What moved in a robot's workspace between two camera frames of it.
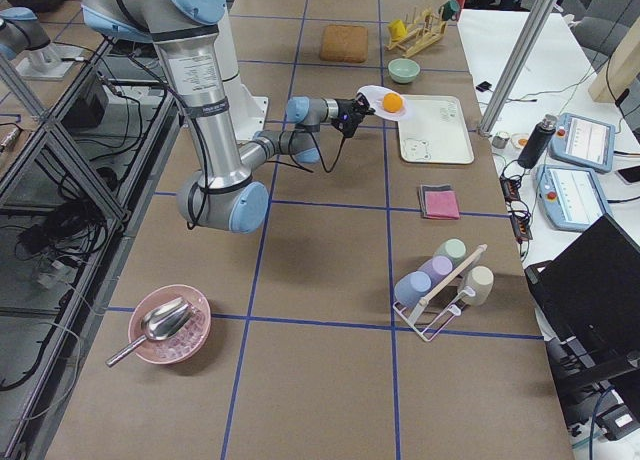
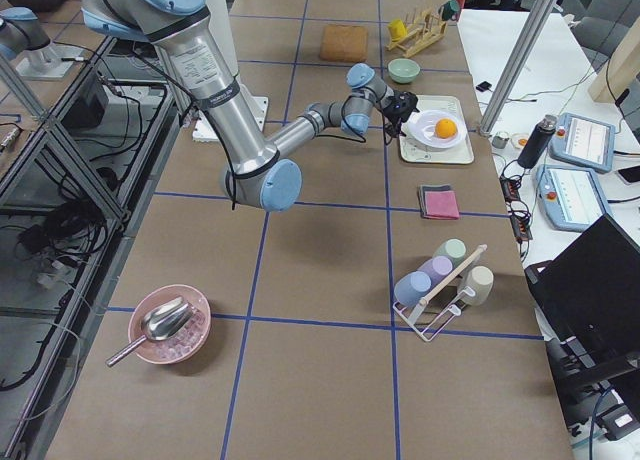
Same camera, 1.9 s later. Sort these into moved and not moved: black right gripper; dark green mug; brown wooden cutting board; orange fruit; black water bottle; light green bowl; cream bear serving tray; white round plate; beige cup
Moved: white round plate; black right gripper; orange fruit
Not moved: light green bowl; brown wooden cutting board; cream bear serving tray; beige cup; dark green mug; black water bottle
